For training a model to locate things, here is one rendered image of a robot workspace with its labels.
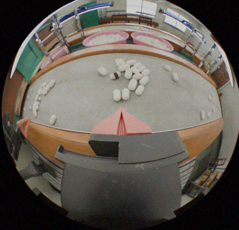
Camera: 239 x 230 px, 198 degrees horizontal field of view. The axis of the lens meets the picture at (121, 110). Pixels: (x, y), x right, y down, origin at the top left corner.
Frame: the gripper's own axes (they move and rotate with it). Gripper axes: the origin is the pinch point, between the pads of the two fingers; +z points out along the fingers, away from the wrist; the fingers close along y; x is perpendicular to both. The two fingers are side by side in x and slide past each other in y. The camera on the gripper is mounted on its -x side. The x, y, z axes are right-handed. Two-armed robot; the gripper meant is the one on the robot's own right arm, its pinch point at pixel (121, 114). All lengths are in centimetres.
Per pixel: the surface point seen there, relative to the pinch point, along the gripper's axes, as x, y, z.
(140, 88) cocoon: -0.7, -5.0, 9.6
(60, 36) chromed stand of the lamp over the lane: -27.9, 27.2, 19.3
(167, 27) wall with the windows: -305, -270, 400
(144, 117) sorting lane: 5.4, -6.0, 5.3
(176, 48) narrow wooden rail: -30, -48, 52
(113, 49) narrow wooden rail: -13.3, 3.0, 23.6
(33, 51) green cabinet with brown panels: -48, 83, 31
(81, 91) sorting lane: 0.2, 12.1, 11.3
